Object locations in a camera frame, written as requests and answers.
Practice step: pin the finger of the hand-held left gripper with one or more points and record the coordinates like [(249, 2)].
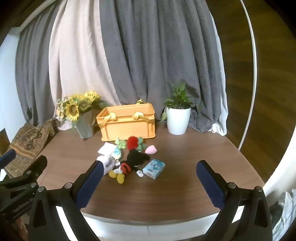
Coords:
[(7, 158), (34, 167)]

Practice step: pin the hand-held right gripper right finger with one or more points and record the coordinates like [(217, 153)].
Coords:
[(211, 185)]

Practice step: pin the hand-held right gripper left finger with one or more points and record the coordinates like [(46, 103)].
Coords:
[(89, 185)]

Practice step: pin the white paper tissue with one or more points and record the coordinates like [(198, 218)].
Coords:
[(106, 148)]

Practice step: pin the black mouse plush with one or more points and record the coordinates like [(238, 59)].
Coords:
[(134, 160)]

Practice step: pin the pink makeup sponge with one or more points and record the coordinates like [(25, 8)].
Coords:
[(151, 150)]

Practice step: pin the orange plastic crate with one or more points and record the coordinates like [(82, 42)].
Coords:
[(129, 127)]

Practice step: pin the patterned brown cloth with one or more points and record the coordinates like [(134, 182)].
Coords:
[(27, 143)]

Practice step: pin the white fuzzy plush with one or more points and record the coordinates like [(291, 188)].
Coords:
[(107, 163)]

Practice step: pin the light blue small plush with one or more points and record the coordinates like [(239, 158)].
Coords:
[(117, 153)]

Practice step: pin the green frog plush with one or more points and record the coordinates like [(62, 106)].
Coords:
[(120, 143)]

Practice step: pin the grey ribbed vase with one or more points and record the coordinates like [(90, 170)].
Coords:
[(85, 126)]

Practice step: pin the blue tissue pack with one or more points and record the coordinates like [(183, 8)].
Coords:
[(153, 169)]

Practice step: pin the red-haired green plush doll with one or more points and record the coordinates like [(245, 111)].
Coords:
[(133, 142)]

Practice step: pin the white sheer curtain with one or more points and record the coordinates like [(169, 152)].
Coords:
[(220, 115)]

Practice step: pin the sunflower bouquet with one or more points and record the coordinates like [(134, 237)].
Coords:
[(74, 107)]

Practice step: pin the white plant pot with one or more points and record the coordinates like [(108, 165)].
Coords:
[(178, 120)]

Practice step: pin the pile of light clothes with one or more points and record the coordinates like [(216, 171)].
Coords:
[(285, 208)]

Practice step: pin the narrow grey curtain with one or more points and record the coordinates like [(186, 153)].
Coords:
[(32, 76)]

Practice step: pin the green potted plant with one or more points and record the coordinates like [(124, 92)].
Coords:
[(181, 97)]

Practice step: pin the beige curtain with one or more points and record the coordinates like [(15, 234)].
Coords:
[(76, 58)]

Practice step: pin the white hoop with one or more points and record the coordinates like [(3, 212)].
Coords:
[(255, 69)]

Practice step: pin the wide grey curtain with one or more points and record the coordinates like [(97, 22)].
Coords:
[(157, 58)]

